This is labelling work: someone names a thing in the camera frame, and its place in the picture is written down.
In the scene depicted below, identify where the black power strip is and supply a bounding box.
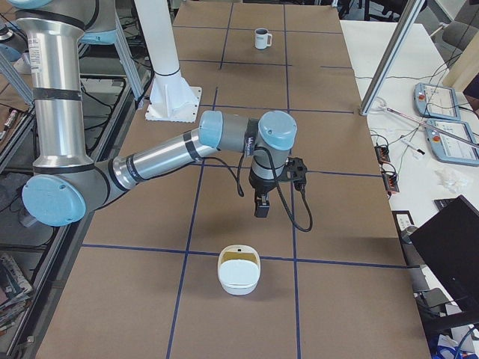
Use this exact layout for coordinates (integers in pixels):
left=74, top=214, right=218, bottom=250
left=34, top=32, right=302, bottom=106
left=381, top=171, right=400, bottom=194
left=374, top=144, right=391, bottom=165

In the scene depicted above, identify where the black braided right cable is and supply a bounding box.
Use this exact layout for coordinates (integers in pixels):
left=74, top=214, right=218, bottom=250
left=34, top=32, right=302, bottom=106
left=201, top=145, right=314, bottom=233

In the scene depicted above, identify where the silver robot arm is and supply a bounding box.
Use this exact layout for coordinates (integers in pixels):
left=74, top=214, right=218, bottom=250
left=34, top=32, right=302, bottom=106
left=13, top=1, right=297, bottom=227

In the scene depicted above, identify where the reacher grabber stick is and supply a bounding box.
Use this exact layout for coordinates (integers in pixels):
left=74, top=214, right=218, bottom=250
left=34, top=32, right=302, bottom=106
left=370, top=98, right=478, bottom=149

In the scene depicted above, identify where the white ribbed HOME mug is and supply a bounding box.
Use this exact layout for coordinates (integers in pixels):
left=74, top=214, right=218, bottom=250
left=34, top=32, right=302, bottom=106
left=254, top=28, right=272, bottom=50

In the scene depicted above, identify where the black power strip right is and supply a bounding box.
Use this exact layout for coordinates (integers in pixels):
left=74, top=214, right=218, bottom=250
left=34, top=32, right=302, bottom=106
left=381, top=171, right=400, bottom=194

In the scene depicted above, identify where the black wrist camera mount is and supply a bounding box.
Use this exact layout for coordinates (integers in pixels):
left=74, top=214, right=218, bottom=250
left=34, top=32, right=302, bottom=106
left=278, top=157, right=308, bottom=191

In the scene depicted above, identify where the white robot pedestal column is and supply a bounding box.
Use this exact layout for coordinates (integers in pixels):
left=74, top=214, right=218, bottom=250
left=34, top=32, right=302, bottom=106
left=135, top=0, right=202, bottom=123

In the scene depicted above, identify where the teach pendant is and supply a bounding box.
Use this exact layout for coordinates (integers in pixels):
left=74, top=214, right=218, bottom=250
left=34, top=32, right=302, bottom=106
left=414, top=82, right=461, bottom=120
left=426, top=118, right=478, bottom=167

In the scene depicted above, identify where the black monitor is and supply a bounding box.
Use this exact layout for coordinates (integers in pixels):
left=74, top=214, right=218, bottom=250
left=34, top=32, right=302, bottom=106
left=410, top=195, right=478, bottom=310

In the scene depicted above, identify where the black power strip left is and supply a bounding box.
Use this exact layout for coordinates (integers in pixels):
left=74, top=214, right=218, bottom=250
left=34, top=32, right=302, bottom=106
left=374, top=144, right=391, bottom=165

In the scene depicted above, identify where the teach pendant upper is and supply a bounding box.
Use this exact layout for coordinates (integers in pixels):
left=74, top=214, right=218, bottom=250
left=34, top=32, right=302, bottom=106
left=414, top=82, right=461, bottom=120

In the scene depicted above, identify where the aluminium profile post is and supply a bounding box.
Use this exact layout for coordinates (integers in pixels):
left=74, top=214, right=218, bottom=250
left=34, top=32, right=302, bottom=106
left=359, top=0, right=425, bottom=116

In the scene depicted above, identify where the teach pendant lower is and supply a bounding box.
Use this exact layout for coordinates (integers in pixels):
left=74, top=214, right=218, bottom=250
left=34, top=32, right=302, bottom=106
left=426, top=118, right=478, bottom=167

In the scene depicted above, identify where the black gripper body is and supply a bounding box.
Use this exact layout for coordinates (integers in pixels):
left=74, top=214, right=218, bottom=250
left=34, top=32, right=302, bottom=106
left=248, top=171, right=277, bottom=200

